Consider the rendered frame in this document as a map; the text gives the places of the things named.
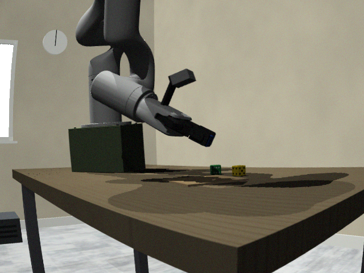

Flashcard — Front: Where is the tan square mat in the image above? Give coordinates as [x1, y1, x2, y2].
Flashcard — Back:
[162, 175, 249, 187]

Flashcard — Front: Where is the green die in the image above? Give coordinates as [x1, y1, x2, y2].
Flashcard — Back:
[210, 165, 221, 175]

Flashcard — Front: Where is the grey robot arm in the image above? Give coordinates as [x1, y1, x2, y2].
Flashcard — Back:
[76, 0, 196, 128]

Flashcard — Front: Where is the yellow die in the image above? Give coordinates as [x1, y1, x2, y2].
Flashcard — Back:
[232, 165, 246, 176]

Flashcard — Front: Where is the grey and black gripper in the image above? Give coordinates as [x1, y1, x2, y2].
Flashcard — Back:
[136, 93, 216, 146]

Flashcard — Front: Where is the blue die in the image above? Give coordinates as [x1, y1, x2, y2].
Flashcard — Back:
[205, 135, 214, 147]

